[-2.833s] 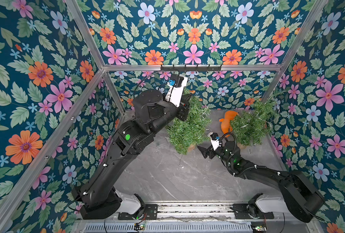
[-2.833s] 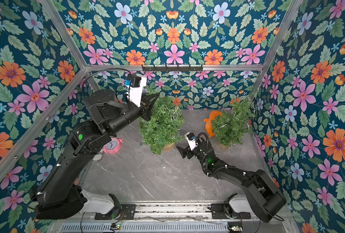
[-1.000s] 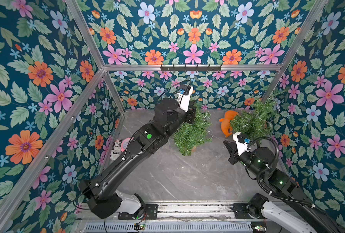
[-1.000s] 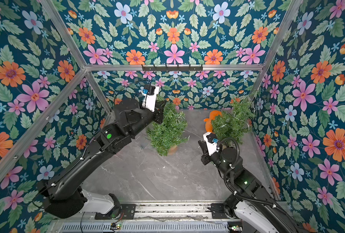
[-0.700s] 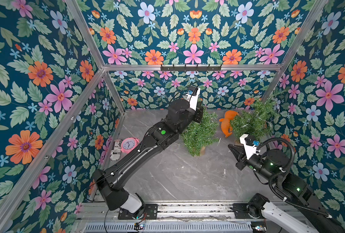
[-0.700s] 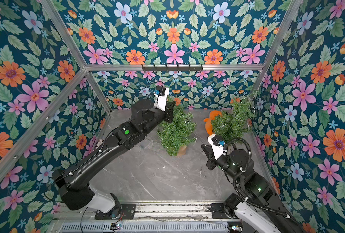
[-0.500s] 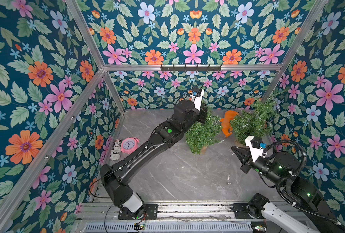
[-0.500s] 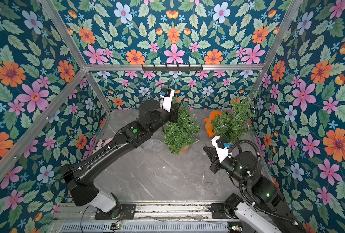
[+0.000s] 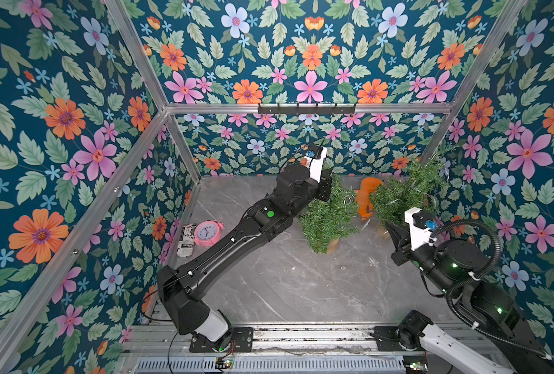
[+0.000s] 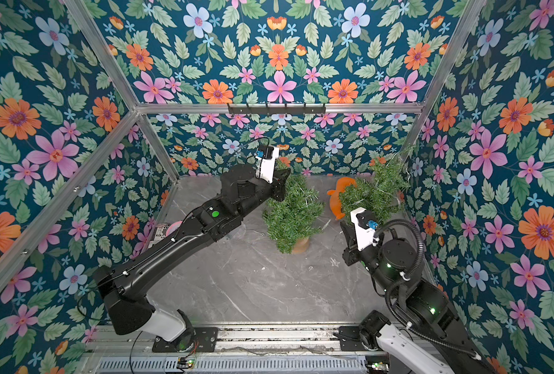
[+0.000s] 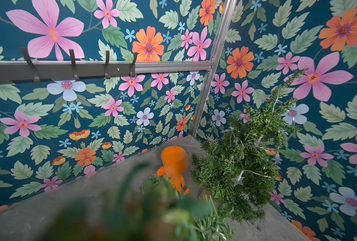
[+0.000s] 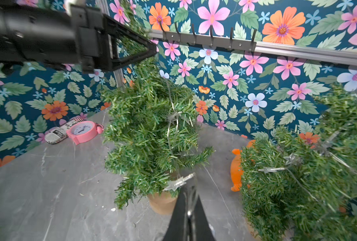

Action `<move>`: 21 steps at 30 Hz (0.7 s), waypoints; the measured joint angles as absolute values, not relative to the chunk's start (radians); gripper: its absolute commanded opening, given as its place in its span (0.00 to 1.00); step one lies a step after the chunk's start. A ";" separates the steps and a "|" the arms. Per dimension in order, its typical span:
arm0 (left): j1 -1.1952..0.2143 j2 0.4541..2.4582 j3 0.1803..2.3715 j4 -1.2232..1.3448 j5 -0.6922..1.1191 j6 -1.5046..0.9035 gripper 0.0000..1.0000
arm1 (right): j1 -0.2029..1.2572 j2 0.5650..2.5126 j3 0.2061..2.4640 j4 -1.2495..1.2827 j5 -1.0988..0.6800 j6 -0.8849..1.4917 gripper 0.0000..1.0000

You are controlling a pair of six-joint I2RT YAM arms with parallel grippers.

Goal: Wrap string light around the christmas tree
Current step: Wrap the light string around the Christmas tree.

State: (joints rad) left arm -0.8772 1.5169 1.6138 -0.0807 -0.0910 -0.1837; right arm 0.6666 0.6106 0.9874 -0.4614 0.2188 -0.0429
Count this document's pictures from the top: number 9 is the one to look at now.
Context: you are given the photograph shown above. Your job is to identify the green christmas tree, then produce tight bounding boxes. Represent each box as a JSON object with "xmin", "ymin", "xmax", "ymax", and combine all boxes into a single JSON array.
[
  {"xmin": 369, "ymin": 160, "xmax": 448, "ymax": 227},
  {"xmin": 299, "ymin": 175, "xmax": 359, "ymax": 254}
]

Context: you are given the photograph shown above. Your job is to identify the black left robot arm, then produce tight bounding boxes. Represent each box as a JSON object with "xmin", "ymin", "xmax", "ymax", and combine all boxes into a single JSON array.
[{"xmin": 158, "ymin": 163, "xmax": 333, "ymax": 351}]

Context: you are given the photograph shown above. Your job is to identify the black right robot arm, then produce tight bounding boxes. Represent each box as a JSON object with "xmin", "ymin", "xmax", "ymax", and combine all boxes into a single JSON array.
[{"xmin": 386, "ymin": 208, "xmax": 554, "ymax": 373}]

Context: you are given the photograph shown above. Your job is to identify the orange plush toy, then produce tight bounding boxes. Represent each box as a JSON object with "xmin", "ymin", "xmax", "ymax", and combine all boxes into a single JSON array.
[{"xmin": 356, "ymin": 177, "xmax": 384, "ymax": 221}]

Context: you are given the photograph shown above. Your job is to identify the pink alarm clock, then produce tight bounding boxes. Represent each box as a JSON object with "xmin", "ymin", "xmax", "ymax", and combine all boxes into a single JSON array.
[{"xmin": 194, "ymin": 221, "xmax": 224, "ymax": 248}]

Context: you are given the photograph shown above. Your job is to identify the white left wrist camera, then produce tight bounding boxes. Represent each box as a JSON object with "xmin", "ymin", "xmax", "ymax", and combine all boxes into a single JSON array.
[{"xmin": 303, "ymin": 144, "xmax": 328, "ymax": 182}]

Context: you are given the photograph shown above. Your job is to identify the black coat hook rail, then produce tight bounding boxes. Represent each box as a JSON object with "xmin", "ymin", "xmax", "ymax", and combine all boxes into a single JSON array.
[{"xmin": 257, "ymin": 103, "xmax": 356, "ymax": 116}]

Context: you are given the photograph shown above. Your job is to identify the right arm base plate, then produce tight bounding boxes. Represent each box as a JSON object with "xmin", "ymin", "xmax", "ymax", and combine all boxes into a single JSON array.
[{"xmin": 370, "ymin": 327, "xmax": 418, "ymax": 352}]

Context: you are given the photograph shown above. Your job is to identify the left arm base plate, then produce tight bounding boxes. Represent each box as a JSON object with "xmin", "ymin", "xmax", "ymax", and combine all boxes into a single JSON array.
[{"xmin": 189, "ymin": 327, "xmax": 254, "ymax": 354}]

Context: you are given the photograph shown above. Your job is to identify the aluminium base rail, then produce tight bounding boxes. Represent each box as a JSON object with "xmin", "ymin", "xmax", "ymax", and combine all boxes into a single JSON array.
[{"xmin": 124, "ymin": 322, "xmax": 423, "ymax": 356}]

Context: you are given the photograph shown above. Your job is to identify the aluminium frame struts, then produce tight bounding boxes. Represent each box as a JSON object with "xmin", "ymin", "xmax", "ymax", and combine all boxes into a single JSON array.
[{"xmin": 0, "ymin": 1, "xmax": 507, "ymax": 373}]

